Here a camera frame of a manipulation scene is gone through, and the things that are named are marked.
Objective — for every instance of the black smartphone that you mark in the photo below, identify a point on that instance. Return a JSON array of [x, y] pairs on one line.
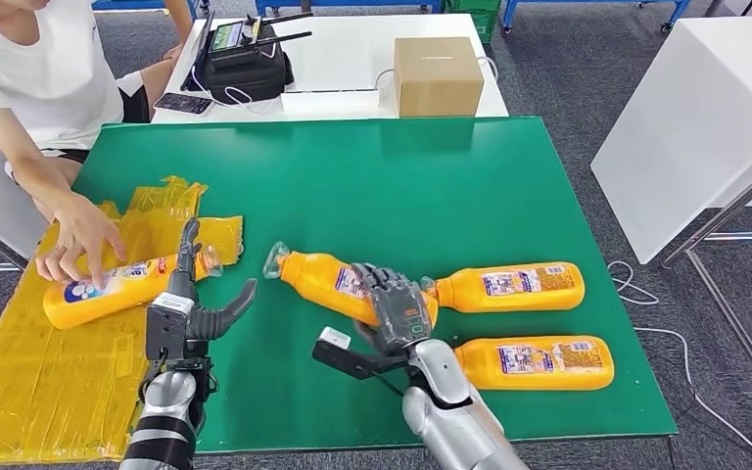
[[184, 104]]

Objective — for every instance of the black carry bag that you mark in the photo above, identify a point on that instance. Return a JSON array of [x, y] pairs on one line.
[[246, 79]]

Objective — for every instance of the green plastic crate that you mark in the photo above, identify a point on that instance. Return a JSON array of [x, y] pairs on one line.
[[483, 21]]

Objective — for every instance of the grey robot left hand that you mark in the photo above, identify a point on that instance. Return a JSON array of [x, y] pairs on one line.
[[197, 321]]

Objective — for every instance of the blue metal rack frame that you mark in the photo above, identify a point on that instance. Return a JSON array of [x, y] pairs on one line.
[[350, 3], [123, 3], [509, 13]]

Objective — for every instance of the black remote controller with screen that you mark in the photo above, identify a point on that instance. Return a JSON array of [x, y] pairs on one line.
[[230, 34]]

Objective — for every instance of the person's right forearm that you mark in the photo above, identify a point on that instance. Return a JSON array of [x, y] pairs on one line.
[[38, 178]]

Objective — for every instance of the yellow taped cardboard sheet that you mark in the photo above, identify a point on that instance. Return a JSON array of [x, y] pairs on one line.
[[38, 376]]

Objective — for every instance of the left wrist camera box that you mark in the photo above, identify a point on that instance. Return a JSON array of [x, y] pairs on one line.
[[165, 331]]

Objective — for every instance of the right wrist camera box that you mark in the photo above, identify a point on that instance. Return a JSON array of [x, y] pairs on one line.
[[343, 360]]

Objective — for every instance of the person's right hand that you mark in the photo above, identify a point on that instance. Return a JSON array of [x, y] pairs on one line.
[[77, 227]]

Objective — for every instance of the person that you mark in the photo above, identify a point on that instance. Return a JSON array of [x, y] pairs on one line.
[[38, 65]]

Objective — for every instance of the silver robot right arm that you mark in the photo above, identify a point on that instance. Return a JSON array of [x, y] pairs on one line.
[[454, 415]]

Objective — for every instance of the white table with metal legs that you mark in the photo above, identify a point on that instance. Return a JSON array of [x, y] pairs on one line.
[[694, 130]]

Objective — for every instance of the orange detergent bottle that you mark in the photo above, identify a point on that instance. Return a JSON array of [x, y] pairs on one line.
[[467, 292], [155, 282], [480, 370], [311, 279]]

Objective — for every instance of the brown cardboard box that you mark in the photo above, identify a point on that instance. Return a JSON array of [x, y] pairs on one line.
[[437, 84]]

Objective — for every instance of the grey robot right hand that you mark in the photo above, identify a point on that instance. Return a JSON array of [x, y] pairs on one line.
[[395, 311]]

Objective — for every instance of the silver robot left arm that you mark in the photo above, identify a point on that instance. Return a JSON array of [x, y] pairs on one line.
[[162, 402]]

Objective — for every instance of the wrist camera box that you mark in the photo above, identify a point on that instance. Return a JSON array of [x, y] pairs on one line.
[[165, 331], [343, 360]]

